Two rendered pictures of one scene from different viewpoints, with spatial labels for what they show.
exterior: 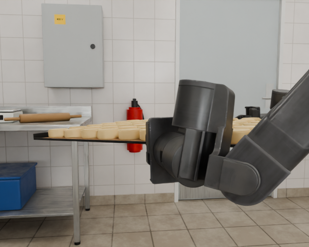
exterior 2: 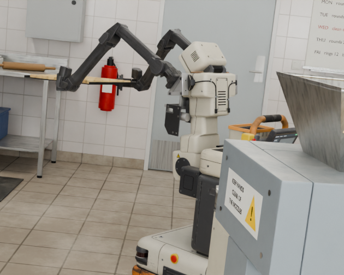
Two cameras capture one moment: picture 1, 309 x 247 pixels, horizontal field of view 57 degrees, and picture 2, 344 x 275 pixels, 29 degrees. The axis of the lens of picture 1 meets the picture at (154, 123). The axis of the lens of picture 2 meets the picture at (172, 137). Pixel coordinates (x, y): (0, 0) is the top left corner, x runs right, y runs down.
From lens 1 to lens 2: 3.48 m
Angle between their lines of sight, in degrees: 7
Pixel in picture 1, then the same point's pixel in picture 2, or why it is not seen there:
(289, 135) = (73, 78)
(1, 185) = not seen: outside the picture
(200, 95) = (62, 69)
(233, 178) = (63, 85)
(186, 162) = (58, 82)
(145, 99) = (123, 58)
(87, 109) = (63, 62)
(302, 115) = (76, 75)
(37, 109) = (15, 57)
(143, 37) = not seen: outside the picture
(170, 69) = (153, 30)
